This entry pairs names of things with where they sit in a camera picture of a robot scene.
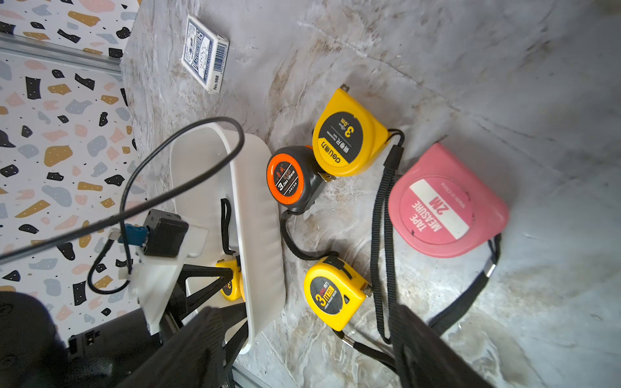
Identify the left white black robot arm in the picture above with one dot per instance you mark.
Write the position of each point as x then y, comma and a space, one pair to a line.
119, 353

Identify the pink tape measure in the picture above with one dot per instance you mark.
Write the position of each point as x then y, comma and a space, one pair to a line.
440, 208

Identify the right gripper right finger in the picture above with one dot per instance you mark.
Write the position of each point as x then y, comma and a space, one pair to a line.
423, 359

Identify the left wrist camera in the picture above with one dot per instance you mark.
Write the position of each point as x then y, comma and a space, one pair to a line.
170, 241

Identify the white plastic storage box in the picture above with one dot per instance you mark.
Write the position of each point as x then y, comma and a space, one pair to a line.
254, 228

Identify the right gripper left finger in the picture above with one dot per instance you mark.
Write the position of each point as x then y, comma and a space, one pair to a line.
193, 357

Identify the yellow tape measure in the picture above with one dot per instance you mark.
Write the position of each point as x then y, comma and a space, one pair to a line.
347, 139
335, 291
232, 291

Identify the black orange tape measure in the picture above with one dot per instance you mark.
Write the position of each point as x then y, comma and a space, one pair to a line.
294, 177

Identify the playing card box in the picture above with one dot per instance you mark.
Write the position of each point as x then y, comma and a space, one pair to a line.
204, 55

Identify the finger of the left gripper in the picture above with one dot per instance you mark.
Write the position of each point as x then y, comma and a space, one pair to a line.
196, 288

